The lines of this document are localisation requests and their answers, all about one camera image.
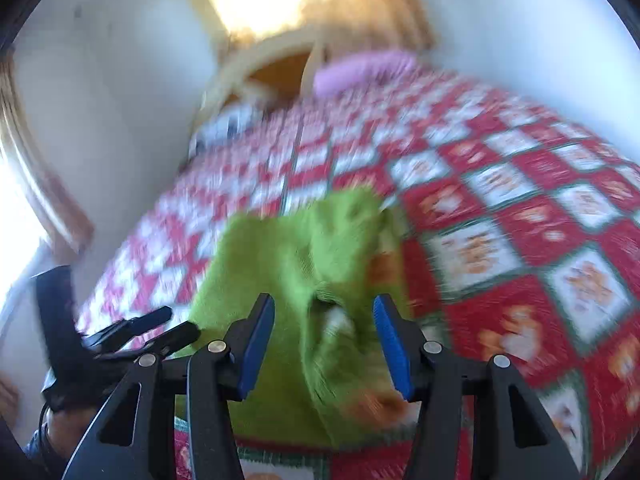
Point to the green striped knit sweater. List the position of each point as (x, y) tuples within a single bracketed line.
[(295, 270)]

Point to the white framed window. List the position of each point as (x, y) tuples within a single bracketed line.
[(12, 220)]

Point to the red checked quilt blanket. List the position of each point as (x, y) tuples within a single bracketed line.
[(500, 200)]

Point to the pink pillow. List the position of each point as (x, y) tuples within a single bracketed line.
[(360, 72)]

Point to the tan curtain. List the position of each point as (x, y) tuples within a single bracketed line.
[(320, 5)]

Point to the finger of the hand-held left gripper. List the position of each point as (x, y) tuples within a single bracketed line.
[(135, 324), (175, 337)]

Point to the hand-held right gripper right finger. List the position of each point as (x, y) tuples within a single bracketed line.
[(395, 350)]

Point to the white printed pillow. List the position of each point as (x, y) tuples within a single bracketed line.
[(227, 127)]

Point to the cream wooden headboard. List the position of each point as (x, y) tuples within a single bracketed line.
[(240, 67)]

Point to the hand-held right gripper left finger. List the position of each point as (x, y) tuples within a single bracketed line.
[(255, 347)]

